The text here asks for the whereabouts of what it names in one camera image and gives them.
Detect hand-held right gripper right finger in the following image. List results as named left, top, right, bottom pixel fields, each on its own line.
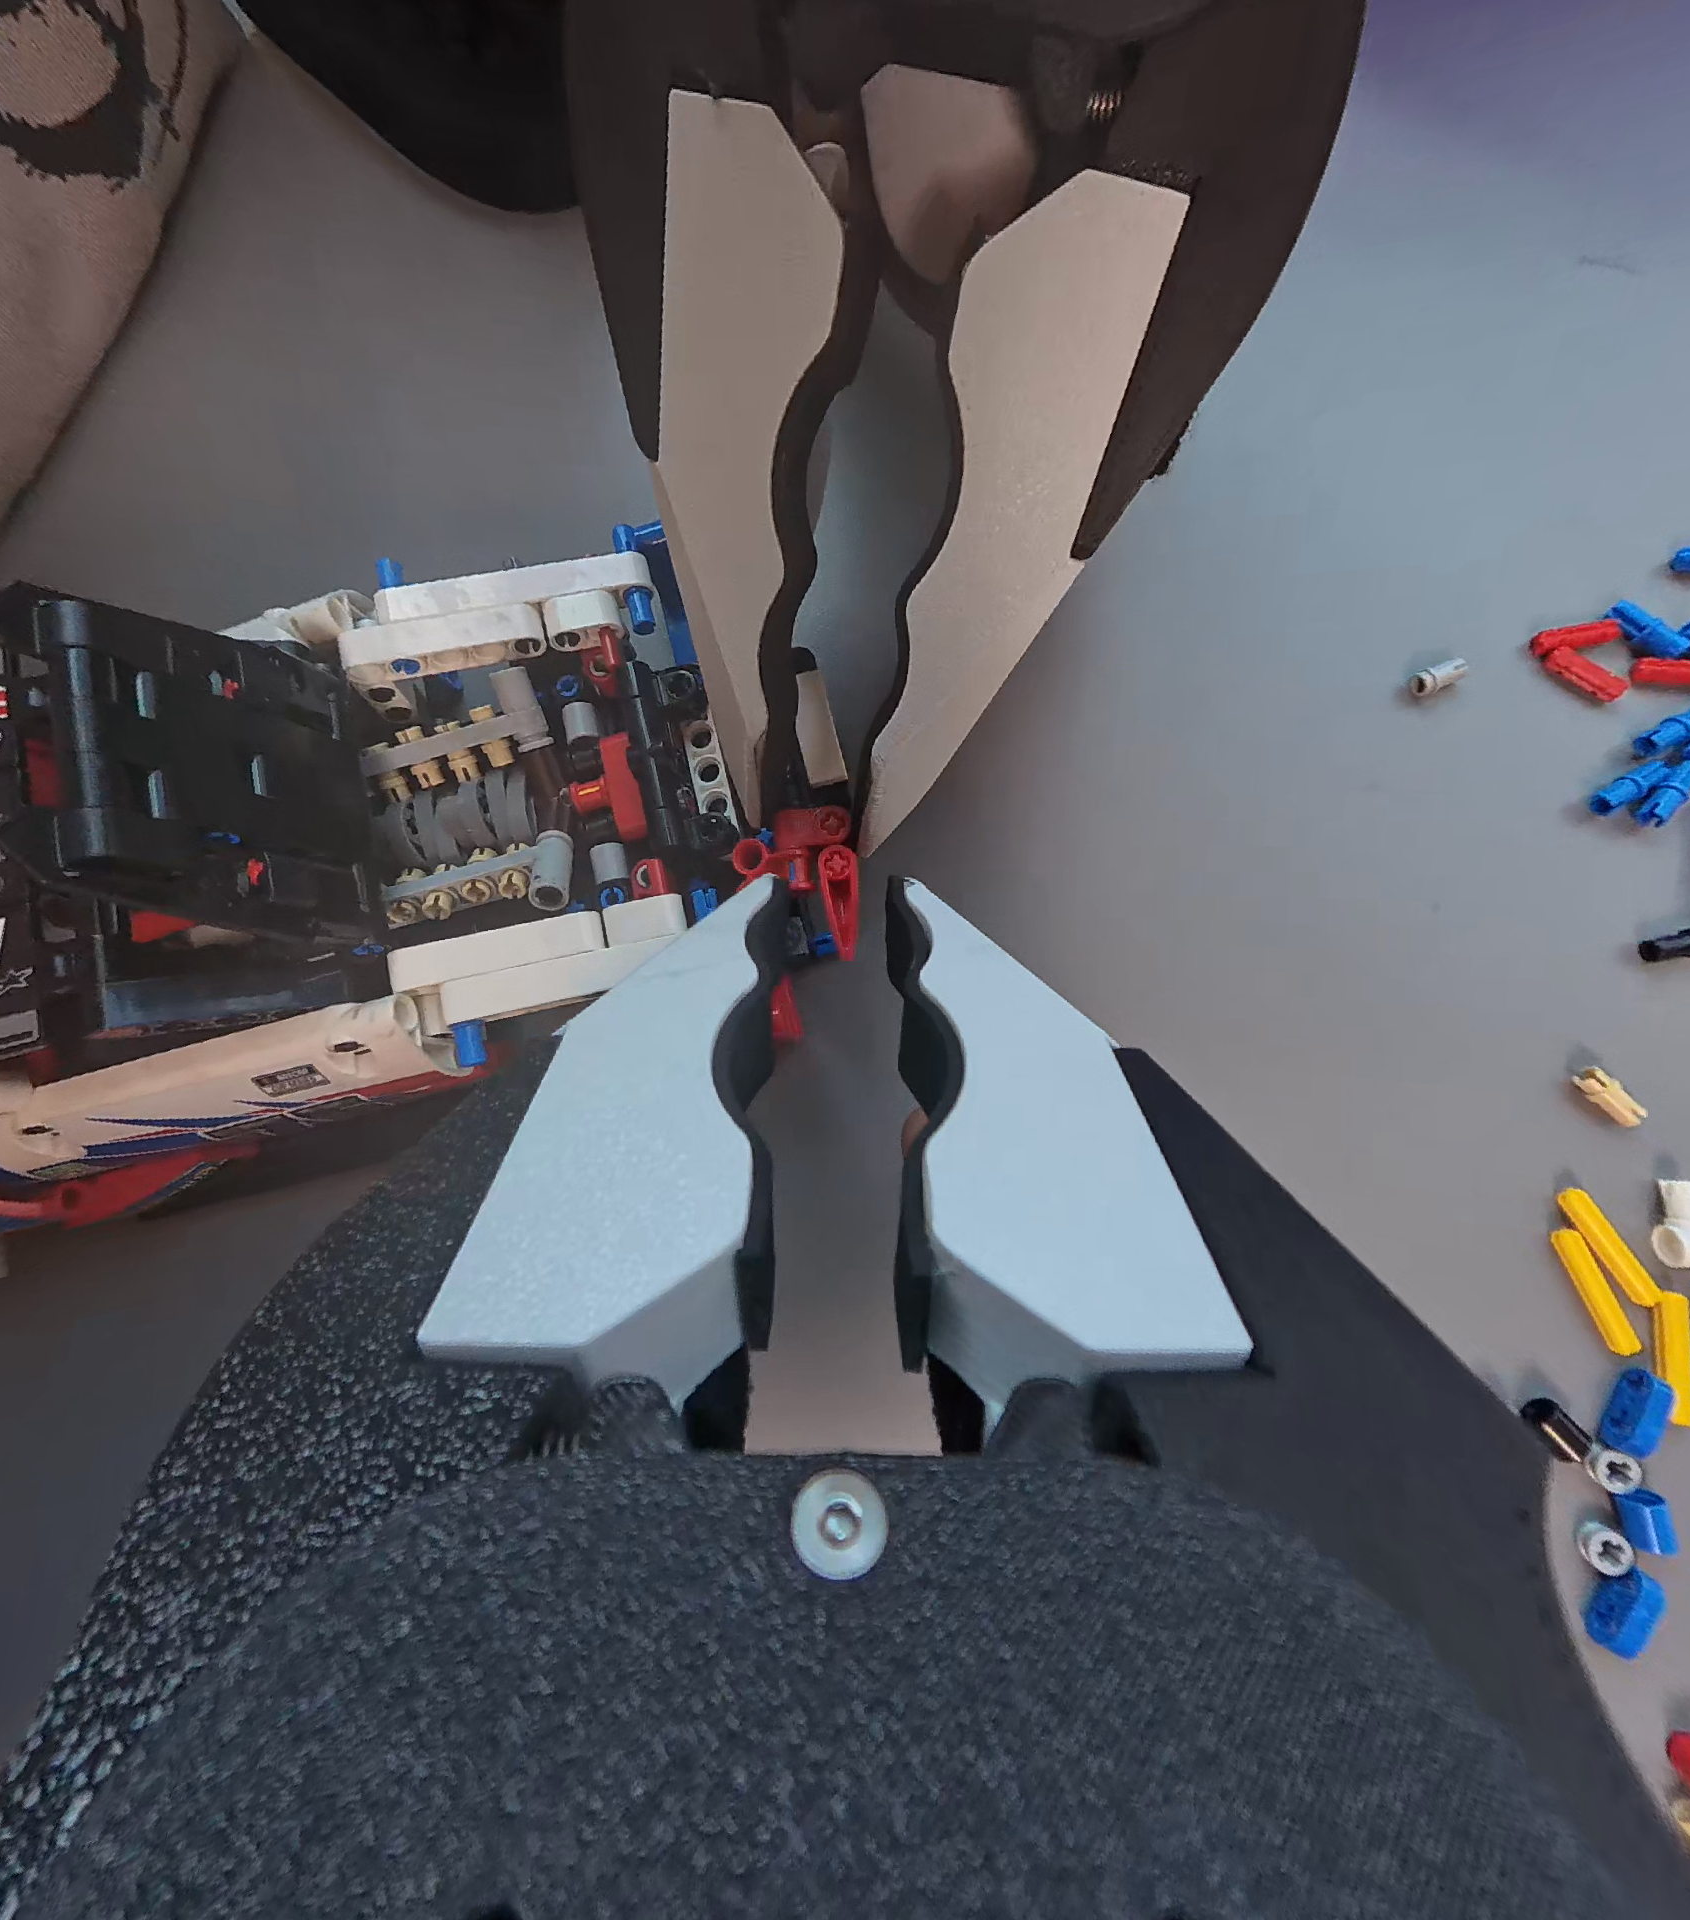
left=888, top=876, right=1258, bottom=1443

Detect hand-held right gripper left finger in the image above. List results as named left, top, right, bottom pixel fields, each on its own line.
left=418, top=873, right=790, bottom=1443

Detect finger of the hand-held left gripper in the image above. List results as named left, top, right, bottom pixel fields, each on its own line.
left=860, top=167, right=1195, bottom=856
left=655, top=86, right=881, bottom=833

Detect red pointed brick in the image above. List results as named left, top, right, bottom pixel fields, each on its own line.
left=809, top=844, right=865, bottom=961

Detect toy brick race car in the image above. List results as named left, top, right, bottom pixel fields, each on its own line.
left=0, top=517, right=865, bottom=1281

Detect black chair armrest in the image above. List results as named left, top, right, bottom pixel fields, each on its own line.
left=236, top=0, right=594, bottom=215

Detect scattered small loose bricks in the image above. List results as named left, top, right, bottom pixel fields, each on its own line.
left=1521, top=1059, right=1690, bottom=1905

